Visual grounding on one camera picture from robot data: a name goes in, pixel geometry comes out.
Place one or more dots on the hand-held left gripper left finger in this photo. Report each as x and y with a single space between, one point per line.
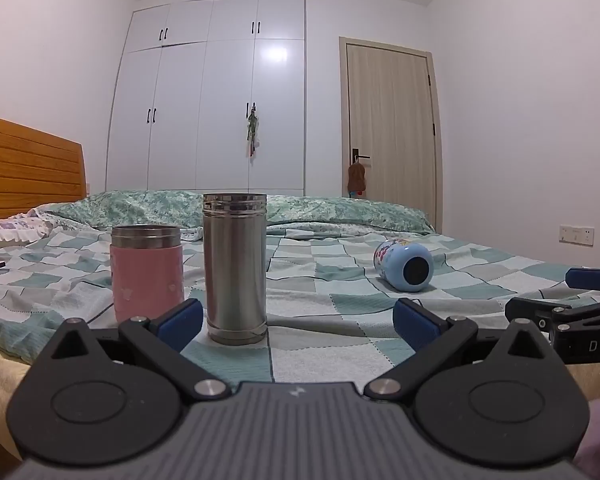
182 321

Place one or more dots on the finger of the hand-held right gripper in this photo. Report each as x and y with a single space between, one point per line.
592 278
530 308

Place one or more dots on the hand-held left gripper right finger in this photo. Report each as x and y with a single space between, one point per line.
414 322

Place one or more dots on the light blue patterned bottle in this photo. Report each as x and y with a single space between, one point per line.
405 265

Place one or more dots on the pink cup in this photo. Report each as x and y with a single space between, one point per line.
145 275

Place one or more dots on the tall stainless steel cup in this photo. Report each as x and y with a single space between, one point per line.
235 270

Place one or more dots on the checkered blanket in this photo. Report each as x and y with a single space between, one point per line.
320 280

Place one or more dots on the green floral quilt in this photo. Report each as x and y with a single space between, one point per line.
330 215

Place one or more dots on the brown hanging bag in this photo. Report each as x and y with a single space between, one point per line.
356 177

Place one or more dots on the floral pillow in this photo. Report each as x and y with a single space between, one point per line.
10 230

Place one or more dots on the yellow bed sheet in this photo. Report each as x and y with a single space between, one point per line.
0 390

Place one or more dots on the green hanging ornament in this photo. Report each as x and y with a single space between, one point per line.
252 130

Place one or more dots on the white wardrobe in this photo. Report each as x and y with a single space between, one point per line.
180 110

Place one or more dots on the beige wooden door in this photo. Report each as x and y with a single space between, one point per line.
390 110

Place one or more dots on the wooden headboard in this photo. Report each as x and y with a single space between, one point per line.
25 175

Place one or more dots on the white wall socket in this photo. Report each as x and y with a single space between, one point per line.
576 235

